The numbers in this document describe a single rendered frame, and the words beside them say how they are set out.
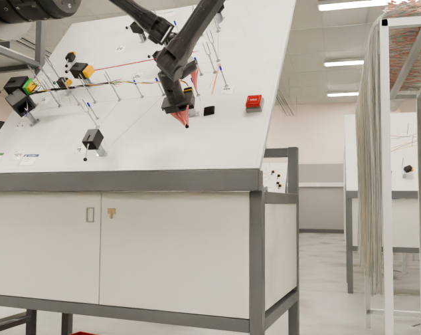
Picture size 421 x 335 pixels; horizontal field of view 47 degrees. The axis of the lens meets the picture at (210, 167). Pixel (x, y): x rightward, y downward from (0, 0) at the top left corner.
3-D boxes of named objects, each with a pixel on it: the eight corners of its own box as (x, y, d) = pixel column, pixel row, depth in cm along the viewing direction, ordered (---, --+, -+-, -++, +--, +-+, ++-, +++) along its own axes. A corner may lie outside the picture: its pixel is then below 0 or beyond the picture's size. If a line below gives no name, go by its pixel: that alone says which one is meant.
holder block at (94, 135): (87, 173, 172) (74, 154, 165) (99, 147, 180) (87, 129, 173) (98, 173, 170) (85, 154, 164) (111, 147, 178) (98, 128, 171)
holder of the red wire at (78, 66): (76, 80, 216) (64, 61, 208) (99, 82, 209) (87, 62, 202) (70, 88, 213) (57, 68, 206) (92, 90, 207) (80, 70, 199)
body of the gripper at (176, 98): (165, 102, 164) (158, 83, 159) (194, 96, 161) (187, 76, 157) (162, 112, 159) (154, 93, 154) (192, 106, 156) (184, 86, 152)
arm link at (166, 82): (153, 72, 153) (163, 74, 149) (168, 61, 156) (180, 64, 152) (160, 90, 157) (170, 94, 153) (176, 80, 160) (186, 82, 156)
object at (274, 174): (284, 238, 1022) (283, 160, 1033) (229, 237, 1052) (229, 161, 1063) (287, 236, 1092) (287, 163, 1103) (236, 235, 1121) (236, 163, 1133)
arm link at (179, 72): (155, 52, 146) (175, 71, 144) (183, 34, 151) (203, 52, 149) (154, 76, 157) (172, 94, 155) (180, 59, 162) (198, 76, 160)
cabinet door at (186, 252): (248, 320, 151) (248, 191, 153) (97, 304, 170) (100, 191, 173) (250, 318, 153) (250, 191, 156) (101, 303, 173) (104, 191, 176)
